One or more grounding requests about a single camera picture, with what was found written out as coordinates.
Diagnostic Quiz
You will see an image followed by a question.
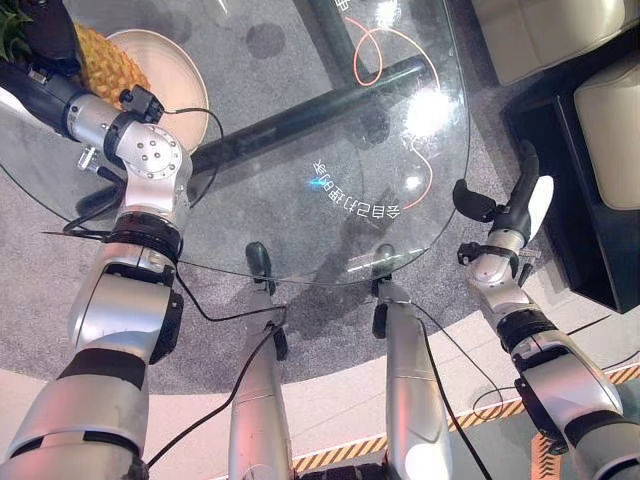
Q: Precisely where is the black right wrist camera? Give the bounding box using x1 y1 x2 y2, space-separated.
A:
456 241 489 267

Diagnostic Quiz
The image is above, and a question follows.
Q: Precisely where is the cream round plate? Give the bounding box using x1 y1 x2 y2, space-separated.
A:
104 28 210 154

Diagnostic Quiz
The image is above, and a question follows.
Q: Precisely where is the cream sofa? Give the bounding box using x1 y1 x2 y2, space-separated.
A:
472 0 640 86

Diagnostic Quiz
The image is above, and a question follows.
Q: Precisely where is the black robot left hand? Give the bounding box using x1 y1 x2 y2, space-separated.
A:
0 0 86 139

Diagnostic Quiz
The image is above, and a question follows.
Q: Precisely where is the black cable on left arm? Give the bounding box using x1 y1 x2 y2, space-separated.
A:
144 257 289 469

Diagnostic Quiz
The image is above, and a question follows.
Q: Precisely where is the silver robot left leg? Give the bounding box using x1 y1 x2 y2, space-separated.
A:
227 241 294 480

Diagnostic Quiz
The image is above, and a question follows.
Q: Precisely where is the cream seat cushion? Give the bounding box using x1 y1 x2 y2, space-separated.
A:
573 62 640 211

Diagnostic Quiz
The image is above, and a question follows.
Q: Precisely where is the black cable by right leg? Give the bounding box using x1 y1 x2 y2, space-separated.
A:
412 302 521 480

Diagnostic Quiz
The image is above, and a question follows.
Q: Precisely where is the grey round rug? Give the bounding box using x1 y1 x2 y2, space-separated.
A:
0 0 551 396

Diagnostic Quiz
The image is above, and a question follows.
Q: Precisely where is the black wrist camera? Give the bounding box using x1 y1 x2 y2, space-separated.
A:
118 85 165 124
456 241 489 267

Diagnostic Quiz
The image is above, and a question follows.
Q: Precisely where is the silver robot right leg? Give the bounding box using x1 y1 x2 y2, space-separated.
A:
370 243 454 480

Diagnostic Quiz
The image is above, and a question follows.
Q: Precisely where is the silver robot leg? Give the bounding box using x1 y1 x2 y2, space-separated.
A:
370 243 454 480
227 241 294 480

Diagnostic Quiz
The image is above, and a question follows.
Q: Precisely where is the yellow black hazard tape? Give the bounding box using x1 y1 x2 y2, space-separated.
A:
292 363 640 474

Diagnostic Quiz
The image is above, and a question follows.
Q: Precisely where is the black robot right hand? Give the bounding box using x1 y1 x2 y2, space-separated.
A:
452 140 555 242

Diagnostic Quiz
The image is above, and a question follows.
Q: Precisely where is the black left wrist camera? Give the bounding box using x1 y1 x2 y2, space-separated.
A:
118 85 165 124

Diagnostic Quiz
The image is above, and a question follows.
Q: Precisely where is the yellow pineapple with green leaves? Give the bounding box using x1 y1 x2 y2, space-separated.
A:
0 0 152 111

